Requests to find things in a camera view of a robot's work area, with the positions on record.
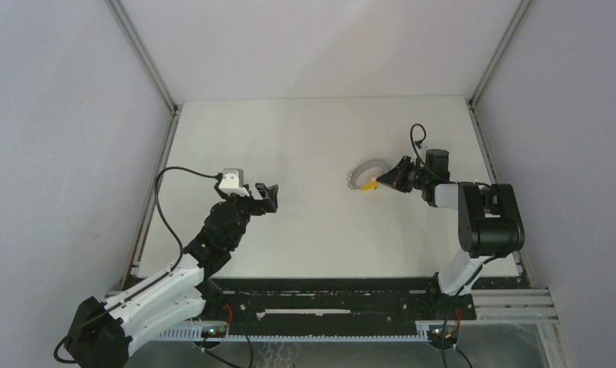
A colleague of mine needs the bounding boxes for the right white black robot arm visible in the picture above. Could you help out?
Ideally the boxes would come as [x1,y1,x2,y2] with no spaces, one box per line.
[376,149,525,319]

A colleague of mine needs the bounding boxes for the left black camera cable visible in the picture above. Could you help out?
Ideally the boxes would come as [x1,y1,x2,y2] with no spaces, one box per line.
[53,166,223,364]

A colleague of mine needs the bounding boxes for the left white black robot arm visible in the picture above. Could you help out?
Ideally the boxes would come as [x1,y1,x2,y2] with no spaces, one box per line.
[57,183,279,367]

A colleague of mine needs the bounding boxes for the white slotted cable duct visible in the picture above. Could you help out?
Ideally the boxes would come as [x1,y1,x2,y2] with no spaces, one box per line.
[153,325,430,342]

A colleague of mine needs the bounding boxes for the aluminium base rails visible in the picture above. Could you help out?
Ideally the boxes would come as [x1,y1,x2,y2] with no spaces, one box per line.
[174,289,556,326]

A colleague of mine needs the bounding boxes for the left green circuit board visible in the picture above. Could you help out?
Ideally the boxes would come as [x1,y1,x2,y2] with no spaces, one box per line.
[201,327,228,339]

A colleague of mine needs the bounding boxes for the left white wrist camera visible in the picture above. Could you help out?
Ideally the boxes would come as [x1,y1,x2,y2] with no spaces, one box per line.
[218,168,251,197]

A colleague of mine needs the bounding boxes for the black camera cable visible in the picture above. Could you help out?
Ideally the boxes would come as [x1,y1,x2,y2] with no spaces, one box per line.
[409,123,502,368]
[53,166,223,364]

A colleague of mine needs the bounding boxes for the yellow capped key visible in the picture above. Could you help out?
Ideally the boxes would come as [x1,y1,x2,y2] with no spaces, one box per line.
[360,177,379,192]

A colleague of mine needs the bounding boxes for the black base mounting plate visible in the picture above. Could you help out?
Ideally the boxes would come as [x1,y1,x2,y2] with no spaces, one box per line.
[198,278,477,335]

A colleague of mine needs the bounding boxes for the right black camera cable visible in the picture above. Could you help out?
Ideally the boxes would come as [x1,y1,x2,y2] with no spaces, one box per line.
[409,123,502,368]

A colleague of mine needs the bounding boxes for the green circuit board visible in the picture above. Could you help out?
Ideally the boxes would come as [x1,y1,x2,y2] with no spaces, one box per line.
[428,327,459,341]
[201,327,228,339]

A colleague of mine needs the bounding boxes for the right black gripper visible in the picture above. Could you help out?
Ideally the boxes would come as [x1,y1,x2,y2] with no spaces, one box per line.
[377,156,429,193]

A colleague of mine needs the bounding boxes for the right aluminium frame post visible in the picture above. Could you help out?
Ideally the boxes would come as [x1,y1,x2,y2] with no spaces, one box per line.
[467,0,536,110]

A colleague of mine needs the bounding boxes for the silver keyring with chain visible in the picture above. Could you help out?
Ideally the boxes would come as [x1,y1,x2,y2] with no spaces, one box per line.
[347,159,390,191]

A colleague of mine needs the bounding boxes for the right green circuit board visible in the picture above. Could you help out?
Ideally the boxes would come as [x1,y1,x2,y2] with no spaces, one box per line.
[428,327,459,341]

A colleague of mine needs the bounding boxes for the aluminium frame post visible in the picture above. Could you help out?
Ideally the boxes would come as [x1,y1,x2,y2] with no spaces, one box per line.
[467,0,536,110]
[105,0,178,115]

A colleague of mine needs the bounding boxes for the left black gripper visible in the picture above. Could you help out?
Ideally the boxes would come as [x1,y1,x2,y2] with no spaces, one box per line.
[214,183,277,249]

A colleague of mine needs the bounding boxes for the left aluminium frame post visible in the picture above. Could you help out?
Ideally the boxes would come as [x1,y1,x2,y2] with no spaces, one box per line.
[105,0,178,115]

